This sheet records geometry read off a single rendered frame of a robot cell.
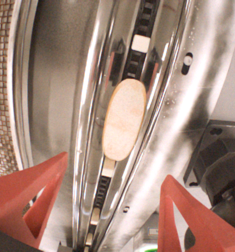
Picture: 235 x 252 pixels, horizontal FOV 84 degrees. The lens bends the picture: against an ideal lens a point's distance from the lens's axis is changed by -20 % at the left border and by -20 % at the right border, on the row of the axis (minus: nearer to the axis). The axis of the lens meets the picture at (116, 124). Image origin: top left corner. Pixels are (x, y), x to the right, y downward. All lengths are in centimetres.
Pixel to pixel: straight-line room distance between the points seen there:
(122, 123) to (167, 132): 5
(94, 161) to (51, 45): 15
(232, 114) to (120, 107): 16
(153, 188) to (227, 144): 11
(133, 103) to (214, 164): 13
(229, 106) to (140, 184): 16
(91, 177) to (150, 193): 9
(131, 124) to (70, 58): 10
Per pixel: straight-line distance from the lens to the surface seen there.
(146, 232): 33
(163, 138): 17
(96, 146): 19
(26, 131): 19
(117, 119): 16
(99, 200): 29
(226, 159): 22
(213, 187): 21
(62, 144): 25
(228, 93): 23
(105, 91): 16
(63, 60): 20
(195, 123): 17
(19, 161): 20
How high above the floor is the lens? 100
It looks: 61 degrees down
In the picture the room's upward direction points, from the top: 170 degrees counter-clockwise
